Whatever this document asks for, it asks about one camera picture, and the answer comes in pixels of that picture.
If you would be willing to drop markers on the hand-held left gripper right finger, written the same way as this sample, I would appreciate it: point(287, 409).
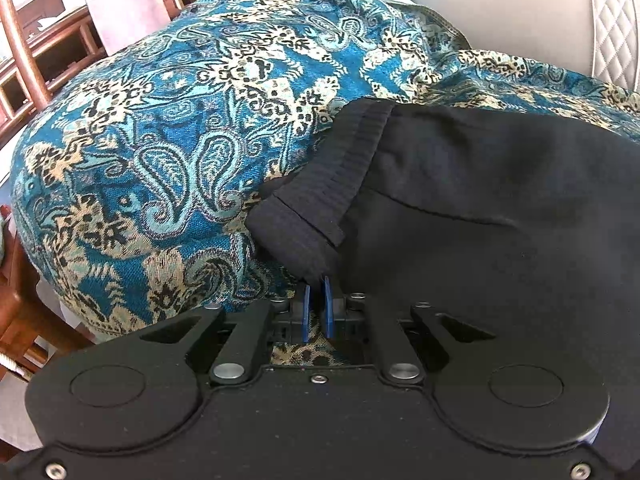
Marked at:
point(328, 310)

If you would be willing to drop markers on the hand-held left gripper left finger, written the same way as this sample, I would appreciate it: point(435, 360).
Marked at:
point(305, 312)

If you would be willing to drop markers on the black pants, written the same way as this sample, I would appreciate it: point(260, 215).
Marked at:
point(480, 200)

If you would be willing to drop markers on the blue paisley patterned blanket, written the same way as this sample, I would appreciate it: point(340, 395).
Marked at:
point(165, 150)

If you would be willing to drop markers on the beige leather sofa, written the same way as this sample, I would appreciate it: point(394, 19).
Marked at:
point(505, 5)

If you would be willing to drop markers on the pink cloth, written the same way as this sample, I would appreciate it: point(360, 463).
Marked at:
point(125, 0)

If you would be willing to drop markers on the wooden lattice furniture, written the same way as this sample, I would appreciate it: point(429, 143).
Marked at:
point(30, 55)

